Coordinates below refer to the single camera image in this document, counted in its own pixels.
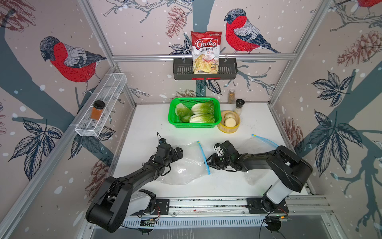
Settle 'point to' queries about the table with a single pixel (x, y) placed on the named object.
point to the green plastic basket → (188, 102)
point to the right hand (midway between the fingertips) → (205, 163)
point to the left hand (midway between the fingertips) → (179, 149)
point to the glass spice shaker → (231, 96)
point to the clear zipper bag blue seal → (192, 166)
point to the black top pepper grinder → (239, 103)
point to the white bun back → (229, 115)
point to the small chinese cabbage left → (184, 113)
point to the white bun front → (230, 122)
